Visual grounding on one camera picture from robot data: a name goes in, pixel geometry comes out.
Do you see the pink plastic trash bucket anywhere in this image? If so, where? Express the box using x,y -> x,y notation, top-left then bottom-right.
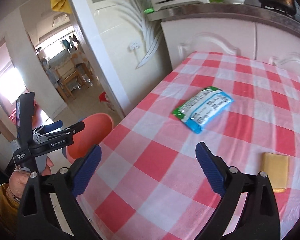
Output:
63,113 -> 114,164

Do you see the white kitchen cabinet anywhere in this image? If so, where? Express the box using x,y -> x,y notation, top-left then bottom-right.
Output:
161,18 -> 300,76

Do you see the person left hand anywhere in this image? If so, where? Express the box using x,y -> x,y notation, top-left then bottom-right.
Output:
8,157 -> 54,199

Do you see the tan folded paper packet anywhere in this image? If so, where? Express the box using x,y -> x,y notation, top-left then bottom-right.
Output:
261,152 -> 289,193

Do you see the wooden chair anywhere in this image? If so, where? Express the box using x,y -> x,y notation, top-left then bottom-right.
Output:
50,56 -> 94,102

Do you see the red white checkered tablecloth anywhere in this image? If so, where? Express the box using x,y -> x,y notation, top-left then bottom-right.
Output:
77,52 -> 300,239

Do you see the frosted glass sliding door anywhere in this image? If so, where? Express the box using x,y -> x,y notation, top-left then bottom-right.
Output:
68,0 -> 172,116

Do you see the green blue wipes packet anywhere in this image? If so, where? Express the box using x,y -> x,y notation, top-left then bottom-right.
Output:
172,86 -> 234,134

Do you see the green clip on counter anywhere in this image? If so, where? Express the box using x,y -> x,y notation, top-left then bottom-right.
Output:
143,8 -> 154,15

